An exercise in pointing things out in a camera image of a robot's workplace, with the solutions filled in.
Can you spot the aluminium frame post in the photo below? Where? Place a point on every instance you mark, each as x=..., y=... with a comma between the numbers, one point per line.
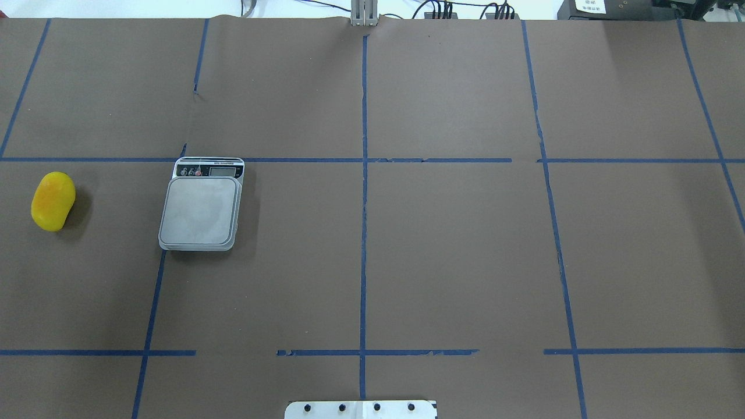
x=364, y=13

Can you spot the black electronics box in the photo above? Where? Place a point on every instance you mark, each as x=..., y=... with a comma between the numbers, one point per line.
x=651, y=11

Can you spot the grey digital kitchen scale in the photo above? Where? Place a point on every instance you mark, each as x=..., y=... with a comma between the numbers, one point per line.
x=202, y=203

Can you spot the yellow mango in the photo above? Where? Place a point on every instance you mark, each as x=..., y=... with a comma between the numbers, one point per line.
x=53, y=200

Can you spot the white metal base plate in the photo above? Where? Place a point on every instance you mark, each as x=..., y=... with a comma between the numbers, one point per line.
x=362, y=409

